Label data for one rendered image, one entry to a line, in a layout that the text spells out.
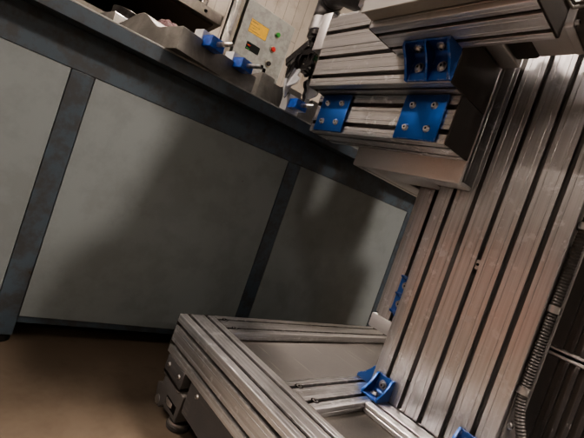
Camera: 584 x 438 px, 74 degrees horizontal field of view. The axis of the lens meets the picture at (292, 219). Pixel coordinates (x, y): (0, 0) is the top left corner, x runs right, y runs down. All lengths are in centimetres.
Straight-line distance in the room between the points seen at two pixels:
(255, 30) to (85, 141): 138
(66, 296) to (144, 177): 36
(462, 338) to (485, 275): 12
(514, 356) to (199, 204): 84
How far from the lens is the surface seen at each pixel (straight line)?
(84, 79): 107
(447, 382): 82
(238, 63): 112
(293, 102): 118
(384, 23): 73
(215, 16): 210
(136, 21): 125
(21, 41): 107
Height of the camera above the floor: 54
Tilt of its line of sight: 2 degrees down
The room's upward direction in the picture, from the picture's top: 19 degrees clockwise
